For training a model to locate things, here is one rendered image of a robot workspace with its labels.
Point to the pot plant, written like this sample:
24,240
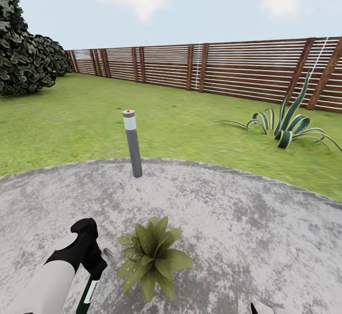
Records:
150,260

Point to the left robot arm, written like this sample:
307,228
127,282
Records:
48,290

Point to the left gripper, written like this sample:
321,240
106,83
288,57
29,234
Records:
94,263

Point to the bush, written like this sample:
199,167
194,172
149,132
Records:
53,71
288,124
24,68
59,58

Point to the insectifuge atomizer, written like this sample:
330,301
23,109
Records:
87,296

